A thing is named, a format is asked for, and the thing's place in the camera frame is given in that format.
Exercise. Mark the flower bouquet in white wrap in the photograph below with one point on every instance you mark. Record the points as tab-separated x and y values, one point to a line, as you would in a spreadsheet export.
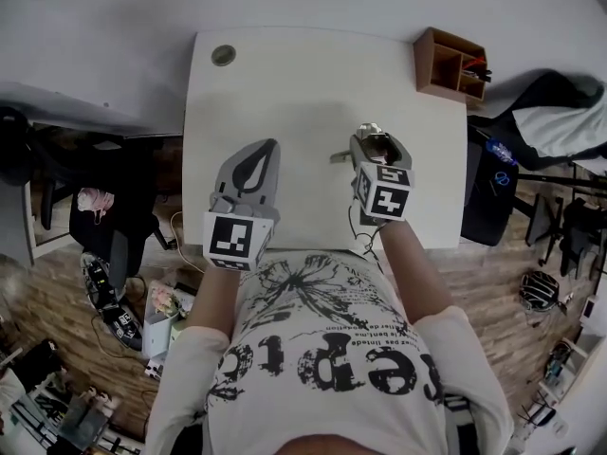
161	320

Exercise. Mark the person's white printed shirt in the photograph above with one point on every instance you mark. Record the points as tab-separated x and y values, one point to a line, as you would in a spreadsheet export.
327	372

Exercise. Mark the white cloth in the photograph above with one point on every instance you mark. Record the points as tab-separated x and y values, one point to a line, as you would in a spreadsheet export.
564	126

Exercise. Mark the grey desk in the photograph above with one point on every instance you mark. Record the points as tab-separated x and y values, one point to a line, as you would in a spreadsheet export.
71	107

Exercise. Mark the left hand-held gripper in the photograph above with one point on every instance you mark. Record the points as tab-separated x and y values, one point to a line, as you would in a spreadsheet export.
232	240

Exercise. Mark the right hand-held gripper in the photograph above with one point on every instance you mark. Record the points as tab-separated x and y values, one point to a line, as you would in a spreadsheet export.
386	192

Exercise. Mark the person's right forearm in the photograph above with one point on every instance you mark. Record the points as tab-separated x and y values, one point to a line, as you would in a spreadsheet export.
412	273

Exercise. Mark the black office chair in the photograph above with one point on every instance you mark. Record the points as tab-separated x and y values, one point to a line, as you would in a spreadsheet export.
118	235
488	211
576	235

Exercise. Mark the pink cloth bag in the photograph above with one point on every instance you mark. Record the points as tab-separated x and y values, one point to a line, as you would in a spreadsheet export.
95	202

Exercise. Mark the person's left forearm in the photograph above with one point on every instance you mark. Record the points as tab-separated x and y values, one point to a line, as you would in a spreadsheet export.
215	301

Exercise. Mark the white desk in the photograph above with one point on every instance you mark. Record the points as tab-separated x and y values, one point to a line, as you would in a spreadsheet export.
308	88

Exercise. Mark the black helmet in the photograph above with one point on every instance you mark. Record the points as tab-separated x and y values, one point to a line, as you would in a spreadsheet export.
538	292

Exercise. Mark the white shelf with clutter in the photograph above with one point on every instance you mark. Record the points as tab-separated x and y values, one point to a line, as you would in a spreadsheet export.
564	377

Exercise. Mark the brown wooden organizer box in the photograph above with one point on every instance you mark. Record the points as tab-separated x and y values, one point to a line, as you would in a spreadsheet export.
429	60

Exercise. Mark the silver binder clip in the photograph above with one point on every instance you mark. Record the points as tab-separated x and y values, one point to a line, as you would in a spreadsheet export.
372	130

